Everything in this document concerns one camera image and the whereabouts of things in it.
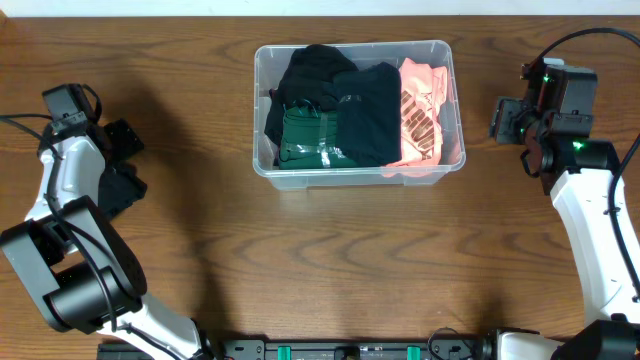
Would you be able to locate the dark navy garment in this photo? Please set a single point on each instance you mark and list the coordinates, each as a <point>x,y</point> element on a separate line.
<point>369,115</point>

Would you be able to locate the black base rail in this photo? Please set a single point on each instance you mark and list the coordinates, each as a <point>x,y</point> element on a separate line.
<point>441,347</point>

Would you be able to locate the large black garment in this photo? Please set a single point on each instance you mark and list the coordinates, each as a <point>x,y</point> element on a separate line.
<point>308,80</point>

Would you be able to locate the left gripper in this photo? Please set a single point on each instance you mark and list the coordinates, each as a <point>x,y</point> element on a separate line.
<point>105,163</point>

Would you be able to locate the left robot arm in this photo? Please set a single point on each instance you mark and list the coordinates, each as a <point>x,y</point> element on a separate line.
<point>77,269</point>

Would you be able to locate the dark green garment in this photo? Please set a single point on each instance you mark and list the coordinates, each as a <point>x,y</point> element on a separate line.
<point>308,141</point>

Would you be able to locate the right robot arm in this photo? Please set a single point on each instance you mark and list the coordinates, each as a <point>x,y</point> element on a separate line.
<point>582,177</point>

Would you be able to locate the clear plastic storage bin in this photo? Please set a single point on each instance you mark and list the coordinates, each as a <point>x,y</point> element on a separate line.
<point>270,63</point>

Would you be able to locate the pink printed shirt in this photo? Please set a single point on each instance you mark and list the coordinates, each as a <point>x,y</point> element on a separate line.
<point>423,92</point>

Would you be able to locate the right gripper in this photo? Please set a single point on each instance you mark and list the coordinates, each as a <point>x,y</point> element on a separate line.
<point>508,112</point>

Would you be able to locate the black garment with strap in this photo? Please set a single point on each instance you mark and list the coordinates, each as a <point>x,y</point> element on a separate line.
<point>119,189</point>

